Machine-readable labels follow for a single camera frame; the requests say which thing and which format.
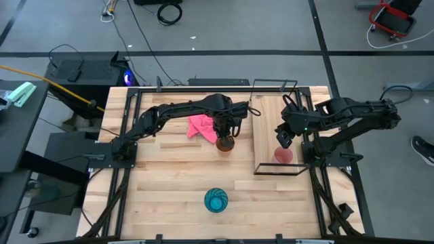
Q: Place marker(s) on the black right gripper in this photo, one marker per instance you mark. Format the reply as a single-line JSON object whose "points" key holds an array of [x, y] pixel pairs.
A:
{"points": [[293, 124]]}

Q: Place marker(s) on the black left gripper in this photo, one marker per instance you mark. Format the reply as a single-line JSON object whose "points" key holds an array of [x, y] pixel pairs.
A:
{"points": [[226, 124]]}

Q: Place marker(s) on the peach plastic cup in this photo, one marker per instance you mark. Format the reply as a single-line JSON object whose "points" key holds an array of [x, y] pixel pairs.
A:
{"points": [[225, 145]]}

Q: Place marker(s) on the pink plastic cup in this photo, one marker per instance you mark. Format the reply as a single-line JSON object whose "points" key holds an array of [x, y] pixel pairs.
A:
{"points": [[282, 156]]}

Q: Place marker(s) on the blue faceted plastic tumbler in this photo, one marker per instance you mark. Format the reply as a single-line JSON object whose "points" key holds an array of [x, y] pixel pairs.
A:
{"points": [[216, 200]]}

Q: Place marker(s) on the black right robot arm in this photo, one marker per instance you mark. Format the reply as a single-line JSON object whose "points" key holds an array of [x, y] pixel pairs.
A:
{"points": [[356, 112]]}

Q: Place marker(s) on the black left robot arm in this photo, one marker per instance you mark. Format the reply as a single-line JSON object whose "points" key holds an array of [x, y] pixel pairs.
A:
{"points": [[176, 110]]}

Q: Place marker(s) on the pink cloth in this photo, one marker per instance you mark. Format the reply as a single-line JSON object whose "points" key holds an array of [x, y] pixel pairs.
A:
{"points": [[200, 125]]}

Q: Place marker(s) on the long black power strip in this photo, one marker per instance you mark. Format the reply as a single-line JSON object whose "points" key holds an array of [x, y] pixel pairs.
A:
{"points": [[217, 82]]}

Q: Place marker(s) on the person's shoe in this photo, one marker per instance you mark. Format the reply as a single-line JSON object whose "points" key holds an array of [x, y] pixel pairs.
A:
{"points": [[424, 149]]}

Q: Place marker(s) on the black computer tower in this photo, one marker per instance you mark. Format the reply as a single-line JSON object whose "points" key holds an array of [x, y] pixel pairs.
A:
{"points": [[91, 71]]}

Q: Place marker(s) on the red framed black trolley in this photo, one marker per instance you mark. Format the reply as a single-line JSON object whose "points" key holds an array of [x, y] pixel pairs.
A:
{"points": [[393, 20]]}

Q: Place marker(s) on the black desk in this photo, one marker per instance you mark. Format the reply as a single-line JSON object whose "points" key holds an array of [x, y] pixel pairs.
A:
{"points": [[20, 135]]}

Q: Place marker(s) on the mint green stapler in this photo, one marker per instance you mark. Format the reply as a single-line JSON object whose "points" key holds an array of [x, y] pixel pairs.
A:
{"points": [[22, 93]]}

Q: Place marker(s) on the black aluminium rig frame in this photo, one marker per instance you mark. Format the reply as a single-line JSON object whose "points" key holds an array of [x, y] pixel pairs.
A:
{"points": [[217, 90]]}

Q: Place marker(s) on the black desk base plate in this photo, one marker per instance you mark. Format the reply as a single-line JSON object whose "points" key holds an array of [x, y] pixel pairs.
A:
{"points": [[64, 149]]}

